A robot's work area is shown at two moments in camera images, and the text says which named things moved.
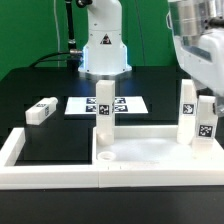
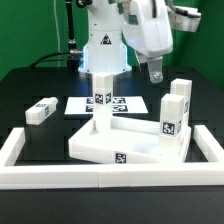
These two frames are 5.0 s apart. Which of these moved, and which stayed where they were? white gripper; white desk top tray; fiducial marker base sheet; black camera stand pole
Moved: white gripper; white desk top tray
Stayed: black camera stand pole; fiducial marker base sheet
